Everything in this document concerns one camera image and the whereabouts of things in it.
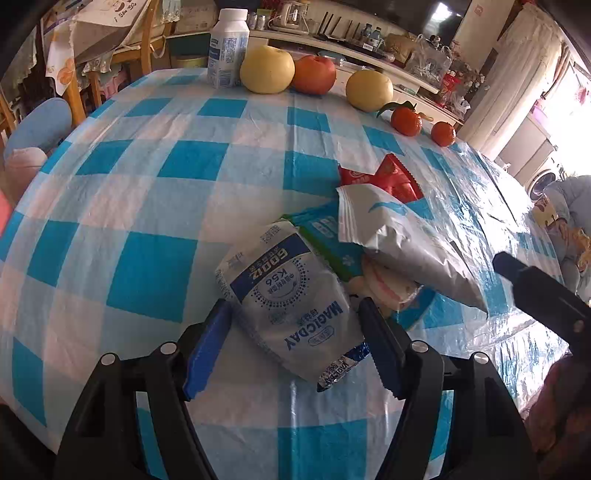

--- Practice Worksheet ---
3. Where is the white Magicday wrapper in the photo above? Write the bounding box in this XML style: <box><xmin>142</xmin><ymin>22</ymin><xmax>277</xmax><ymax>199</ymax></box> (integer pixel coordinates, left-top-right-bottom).
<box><xmin>215</xmin><ymin>220</ymin><xmax>369</xmax><ymax>392</ymax></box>

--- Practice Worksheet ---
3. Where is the silver white snack bag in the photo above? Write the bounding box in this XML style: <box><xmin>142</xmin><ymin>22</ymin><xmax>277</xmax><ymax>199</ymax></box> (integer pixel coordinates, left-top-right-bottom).
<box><xmin>337</xmin><ymin>184</ymin><xmax>488</xmax><ymax>312</ymax></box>

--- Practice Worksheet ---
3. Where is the pink plastic trash bucket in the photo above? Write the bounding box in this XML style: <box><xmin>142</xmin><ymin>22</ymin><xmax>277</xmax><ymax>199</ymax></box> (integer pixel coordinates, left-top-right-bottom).
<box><xmin>0</xmin><ymin>191</ymin><xmax>13</xmax><ymax>235</ymax></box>

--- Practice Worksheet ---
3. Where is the green trash can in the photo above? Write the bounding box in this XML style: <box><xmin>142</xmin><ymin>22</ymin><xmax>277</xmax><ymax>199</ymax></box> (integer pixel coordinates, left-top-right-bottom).
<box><xmin>170</xmin><ymin>55</ymin><xmax>208</xmax><ymax>69</ymax></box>

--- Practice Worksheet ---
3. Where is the right hand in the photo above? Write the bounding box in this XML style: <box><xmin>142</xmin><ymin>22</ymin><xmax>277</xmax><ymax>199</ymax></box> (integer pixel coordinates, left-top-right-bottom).
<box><xmin>525</xmin><ymin>355</ymin><xmax>590</xmax><ymax>479</ymax></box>

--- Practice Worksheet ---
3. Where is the blue checked tablecloth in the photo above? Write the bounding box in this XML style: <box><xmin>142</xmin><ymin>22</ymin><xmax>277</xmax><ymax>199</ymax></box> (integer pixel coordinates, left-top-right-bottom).
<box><xmin>0</xmin><ymin>67</ymin><xmax>571</xmax><ymax>480</ymax></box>

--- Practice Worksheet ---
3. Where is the green cartoon snack packet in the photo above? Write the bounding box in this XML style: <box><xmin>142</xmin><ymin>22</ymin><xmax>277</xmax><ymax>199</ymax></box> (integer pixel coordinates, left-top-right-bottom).
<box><xmin>283</xmin><ymin>200</ymin><xmax>436</xmax><ymax>329</ymax></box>

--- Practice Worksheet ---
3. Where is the small red wrapper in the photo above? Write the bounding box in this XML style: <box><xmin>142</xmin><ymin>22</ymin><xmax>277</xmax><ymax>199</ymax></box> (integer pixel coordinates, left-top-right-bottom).
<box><xmin>339</xmin><ymin>153</ymin><xmax>424</xmax><ymax>203</ymax></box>

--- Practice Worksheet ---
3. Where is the small tangerine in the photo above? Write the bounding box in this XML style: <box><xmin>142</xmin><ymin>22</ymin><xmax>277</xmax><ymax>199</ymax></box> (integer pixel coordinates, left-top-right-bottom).
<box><xmin>431</xmin><ymin>121</ymin><xmax>456</xmax><ymax>148</ymax></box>

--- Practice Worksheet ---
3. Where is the tangerine with leaf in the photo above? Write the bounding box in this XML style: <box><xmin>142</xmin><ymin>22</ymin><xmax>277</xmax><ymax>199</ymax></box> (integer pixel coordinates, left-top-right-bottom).
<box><xmin>377</xmin><ymin>101</ymin><xmax>423</xmax><ymax>137</ymax></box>

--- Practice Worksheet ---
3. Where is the white cushioned stool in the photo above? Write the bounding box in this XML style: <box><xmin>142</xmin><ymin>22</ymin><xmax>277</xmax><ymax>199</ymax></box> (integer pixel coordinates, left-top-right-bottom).
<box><xmin>4</xmin><ymin>147</ymin><xmax>47</xmax><ymax>203</ymax></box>

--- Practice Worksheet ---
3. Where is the blue round stool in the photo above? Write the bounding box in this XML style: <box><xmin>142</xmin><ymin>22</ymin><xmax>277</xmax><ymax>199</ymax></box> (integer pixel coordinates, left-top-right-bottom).
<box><xmin>3</xmin><ymin>98</ymin><xmax>72</xmax><ymax>160</ymax></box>

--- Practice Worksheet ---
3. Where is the white TV cabinet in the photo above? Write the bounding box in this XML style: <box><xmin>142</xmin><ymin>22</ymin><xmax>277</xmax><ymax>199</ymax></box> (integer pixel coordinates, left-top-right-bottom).
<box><xmin>248</xmin><ymin>28</ymin><xmax>465</xmax><ymax>126</ymax></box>

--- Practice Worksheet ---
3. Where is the yellow pear right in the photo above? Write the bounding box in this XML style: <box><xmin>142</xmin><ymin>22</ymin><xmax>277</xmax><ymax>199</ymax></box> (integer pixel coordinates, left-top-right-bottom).
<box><xmin>346</xmin><ymin>70</ymin><xmax>394</xmax><ymax>112</ymax></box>

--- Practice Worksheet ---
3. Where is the yellow pear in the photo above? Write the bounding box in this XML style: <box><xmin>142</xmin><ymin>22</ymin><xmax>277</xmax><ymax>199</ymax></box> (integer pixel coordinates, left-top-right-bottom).
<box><xmin>346</xmin><ymin>70</ymin><xmax>394</xmax><ymax>112</ymax></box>
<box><xmin>239</xmin><ymin>45</ymin><xmax>296</xmax><ymax>95</ymax></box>

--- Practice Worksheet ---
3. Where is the yellow pear left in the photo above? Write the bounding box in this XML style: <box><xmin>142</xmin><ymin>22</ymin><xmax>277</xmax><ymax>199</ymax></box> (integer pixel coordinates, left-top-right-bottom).
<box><xmin>239</xmin><ymin>45</ymin><xmax>296</xmax><ymax>95</ymax></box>

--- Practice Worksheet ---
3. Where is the red apple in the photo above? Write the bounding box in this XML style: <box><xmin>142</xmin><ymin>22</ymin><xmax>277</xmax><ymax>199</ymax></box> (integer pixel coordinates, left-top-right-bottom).
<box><xmin>291</xmin><ymin>55</ymin><xmax>337</xmax><ymax>95</ymax></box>

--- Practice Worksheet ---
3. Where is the white milk bottle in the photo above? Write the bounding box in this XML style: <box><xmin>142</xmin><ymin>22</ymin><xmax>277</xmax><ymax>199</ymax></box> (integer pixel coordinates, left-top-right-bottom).
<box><xmin>207</xmin><ymin>8</ymin><xmax>249</xmax><ymax>89</ymax></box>

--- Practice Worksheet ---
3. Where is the wooden chair with bag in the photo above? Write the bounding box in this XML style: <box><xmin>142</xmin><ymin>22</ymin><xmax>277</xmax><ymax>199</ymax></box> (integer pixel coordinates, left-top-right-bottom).
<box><xmin>82</xmin><ymin>0</ymin><xmax>175</xmax><ymax>109</ymax></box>

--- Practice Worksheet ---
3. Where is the white printed tote bag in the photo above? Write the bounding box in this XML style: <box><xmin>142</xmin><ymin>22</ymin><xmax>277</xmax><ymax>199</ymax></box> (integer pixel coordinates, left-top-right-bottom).
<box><xmin>72</xmin><ymin>0</ymin><xmax>149</xmax><ymax>65</ymax></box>

